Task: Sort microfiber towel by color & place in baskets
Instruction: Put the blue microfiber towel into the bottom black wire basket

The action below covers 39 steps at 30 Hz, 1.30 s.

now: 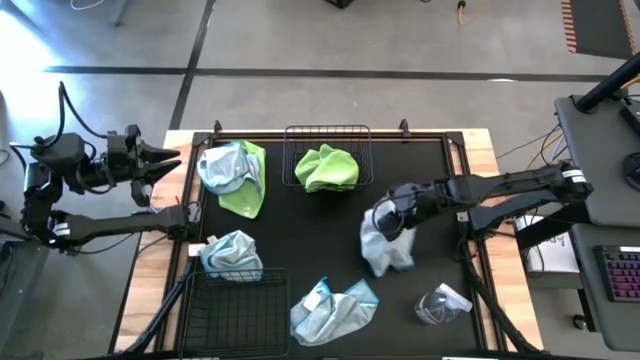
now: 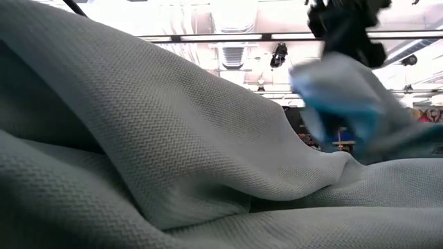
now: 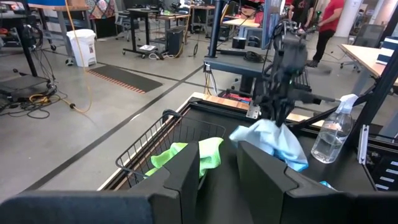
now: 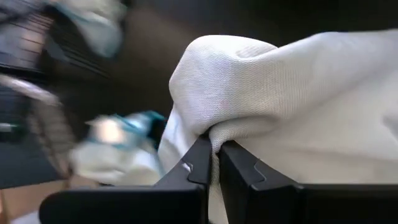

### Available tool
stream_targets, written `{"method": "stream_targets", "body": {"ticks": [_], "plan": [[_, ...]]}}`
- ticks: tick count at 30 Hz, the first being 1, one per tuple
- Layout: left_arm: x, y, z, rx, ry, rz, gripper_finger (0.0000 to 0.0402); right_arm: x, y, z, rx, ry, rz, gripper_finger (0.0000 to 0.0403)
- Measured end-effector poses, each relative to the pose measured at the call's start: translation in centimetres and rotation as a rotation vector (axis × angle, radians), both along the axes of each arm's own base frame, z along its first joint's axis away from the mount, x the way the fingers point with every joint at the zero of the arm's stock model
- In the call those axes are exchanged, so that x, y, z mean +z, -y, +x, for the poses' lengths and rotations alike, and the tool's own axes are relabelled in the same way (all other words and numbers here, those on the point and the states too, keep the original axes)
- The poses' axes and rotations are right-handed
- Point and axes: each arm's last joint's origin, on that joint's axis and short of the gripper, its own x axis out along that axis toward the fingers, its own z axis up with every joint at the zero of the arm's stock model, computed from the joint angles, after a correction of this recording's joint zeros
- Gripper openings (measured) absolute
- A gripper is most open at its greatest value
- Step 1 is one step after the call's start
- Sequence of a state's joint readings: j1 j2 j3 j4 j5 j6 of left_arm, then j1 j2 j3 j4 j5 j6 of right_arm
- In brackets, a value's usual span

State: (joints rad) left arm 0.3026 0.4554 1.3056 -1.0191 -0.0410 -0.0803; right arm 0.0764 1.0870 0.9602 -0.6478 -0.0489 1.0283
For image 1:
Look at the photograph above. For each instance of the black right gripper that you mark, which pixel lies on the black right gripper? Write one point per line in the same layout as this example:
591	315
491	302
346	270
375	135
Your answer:
410	200

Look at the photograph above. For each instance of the black round pole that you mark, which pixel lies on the black round pole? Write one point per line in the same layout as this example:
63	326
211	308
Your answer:
607	85

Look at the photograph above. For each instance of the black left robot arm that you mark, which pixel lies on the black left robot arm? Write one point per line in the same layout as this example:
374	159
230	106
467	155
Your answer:
125	222

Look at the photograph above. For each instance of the black frame clamp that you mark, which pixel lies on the black frame clamp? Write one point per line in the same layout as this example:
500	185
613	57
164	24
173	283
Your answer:
217	127
404	127

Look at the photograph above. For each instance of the grey metal leg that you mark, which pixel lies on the grey metal leg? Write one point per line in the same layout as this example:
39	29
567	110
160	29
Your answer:
120	12

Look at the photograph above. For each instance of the grey desk top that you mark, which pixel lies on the grey desk top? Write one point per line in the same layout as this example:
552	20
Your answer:
595	160

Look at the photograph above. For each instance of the grey keyboard desk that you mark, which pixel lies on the grey keyboard desk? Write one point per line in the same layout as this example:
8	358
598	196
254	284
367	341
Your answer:
600	310

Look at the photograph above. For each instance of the light blue microfiber towel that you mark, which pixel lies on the light blue microfiber towel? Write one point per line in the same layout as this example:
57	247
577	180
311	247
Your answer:
385	252
232	255
325	315
225	167

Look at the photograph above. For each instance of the black aluminium table frame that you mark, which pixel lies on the black aluminium table frame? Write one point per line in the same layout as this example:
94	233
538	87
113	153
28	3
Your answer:
425	135

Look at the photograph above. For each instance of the black hazard-edged floor mat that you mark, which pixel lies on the black hazard-edged floor mat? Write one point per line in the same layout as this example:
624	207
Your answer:
600	25

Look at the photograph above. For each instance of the black floor box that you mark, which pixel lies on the black floor box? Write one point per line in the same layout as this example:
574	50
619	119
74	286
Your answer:
340	2

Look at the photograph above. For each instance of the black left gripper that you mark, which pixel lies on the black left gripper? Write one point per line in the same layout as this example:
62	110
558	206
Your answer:
122	155

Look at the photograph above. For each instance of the green microfiber towel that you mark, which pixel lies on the green microfiber towel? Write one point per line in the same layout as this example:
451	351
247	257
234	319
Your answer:
247	200
306	167
335	172

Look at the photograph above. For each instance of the black caster wheel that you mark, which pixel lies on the black caster wheel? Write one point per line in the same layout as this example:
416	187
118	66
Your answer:
580	321

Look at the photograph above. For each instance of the white paper box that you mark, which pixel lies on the white paper box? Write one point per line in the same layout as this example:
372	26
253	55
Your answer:
550	252

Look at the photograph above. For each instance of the grey side table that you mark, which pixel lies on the grey side table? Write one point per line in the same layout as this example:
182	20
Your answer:
15	300

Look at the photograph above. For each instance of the black round desk object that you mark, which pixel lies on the black round desk object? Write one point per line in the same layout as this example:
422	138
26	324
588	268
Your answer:
632	171

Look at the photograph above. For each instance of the black table mat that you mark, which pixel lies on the black table mat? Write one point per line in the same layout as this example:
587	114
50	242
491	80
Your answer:
325	235

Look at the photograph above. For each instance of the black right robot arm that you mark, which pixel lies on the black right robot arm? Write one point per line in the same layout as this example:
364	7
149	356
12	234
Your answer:
500	185

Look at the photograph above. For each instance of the backlit computer keyboard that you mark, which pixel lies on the backlit computer keyboard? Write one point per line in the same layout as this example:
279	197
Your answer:
620	272

